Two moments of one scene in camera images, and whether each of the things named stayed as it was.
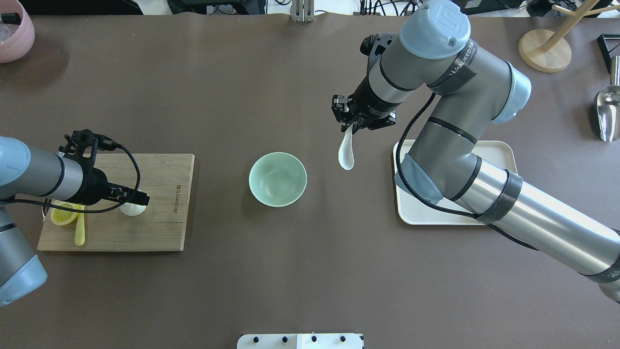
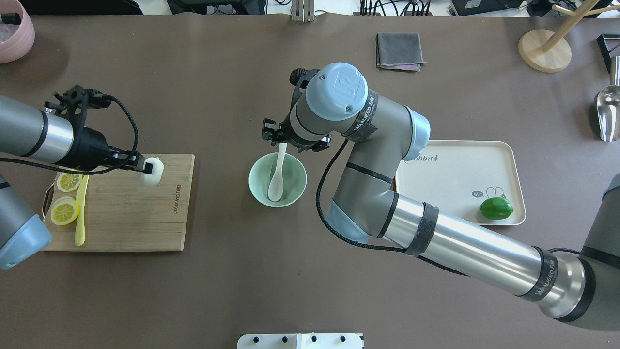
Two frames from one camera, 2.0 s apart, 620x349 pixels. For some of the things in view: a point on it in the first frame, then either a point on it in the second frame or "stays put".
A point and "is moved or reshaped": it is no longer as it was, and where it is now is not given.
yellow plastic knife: (80, 233) stays put
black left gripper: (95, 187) -> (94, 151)
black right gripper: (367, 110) -> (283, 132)
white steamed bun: (132, 209) -> (158, 168)
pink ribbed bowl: (16, 40) stays put
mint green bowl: (277, 179) stays put
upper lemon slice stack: (62, 216) stays put
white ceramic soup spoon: (346, 158) is moved or reshaped
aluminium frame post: (302, 10) stays put
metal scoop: (608, 103) stays put
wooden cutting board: (166, 179) stays put
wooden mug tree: (547, 51) stays put
